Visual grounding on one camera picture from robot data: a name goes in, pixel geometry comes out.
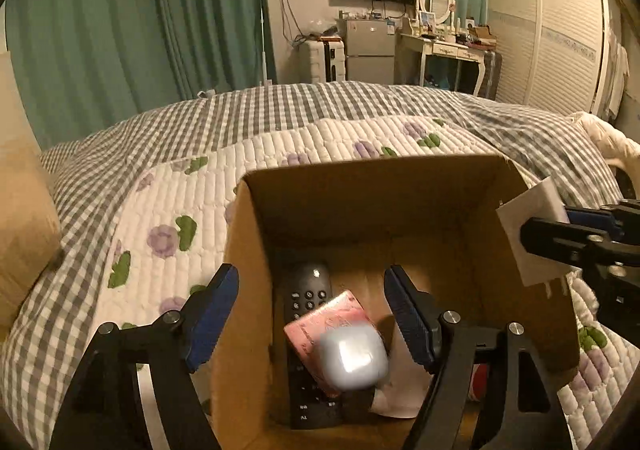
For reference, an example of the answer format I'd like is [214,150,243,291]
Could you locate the white crumpled paper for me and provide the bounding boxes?
[370,330,436,418]

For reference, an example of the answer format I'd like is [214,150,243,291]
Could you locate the white louvred wardrobe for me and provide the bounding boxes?
[485,0,611,113]

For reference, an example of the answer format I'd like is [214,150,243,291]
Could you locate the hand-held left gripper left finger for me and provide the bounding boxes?
[48,263,240,450]

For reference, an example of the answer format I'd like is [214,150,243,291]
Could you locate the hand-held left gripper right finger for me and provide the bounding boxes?
[383,265,573,450]

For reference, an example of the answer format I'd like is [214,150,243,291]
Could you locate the silver mini fridge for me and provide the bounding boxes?
[345,19,397,83]

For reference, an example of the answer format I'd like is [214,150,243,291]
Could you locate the white dressing table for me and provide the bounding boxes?
[397,32,493,96]

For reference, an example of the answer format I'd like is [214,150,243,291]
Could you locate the brown cardboard box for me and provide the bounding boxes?
[209,155,582,450]

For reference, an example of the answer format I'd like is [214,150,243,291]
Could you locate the grey checked duvet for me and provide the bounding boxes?
[0,80,623,450]

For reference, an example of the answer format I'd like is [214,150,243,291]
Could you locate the beige pillow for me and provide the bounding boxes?
[0,52,63,331]

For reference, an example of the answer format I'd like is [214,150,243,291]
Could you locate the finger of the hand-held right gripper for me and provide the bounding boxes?
[565,199,640,242]
[520,216,640,272]

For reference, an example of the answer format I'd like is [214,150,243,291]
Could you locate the white earbuds case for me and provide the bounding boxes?
[317,321,391,392]

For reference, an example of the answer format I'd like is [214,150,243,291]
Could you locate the hanging wall cables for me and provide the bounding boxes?
[280,0,312,48]

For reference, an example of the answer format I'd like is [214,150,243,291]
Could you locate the pink packet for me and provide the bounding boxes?
[283,289,381,398]

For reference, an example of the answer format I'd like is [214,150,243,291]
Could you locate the floral quilted blanket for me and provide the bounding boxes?
[102,116,636,450]

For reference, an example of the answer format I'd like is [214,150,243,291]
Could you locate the hanging white clothes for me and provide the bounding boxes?
[602,27,631,118]

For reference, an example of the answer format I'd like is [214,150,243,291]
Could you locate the white paper card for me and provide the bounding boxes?
[496,176,581,287]

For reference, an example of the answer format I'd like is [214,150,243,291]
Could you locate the white suitcase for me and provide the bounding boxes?
[305,39,347,83]

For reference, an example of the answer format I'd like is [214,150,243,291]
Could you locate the black remote control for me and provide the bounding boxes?
[276,262,373,431]

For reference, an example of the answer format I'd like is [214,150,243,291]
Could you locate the black suitcase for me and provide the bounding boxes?
[472,50,502,101]

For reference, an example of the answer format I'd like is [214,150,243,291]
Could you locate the wide green curtain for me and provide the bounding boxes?
[5,0,278,151]

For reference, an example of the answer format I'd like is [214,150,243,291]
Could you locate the white padded cloth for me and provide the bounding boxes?
[575,111,640,171]

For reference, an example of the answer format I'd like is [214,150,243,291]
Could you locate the red small object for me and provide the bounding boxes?
[467,362,492,401]

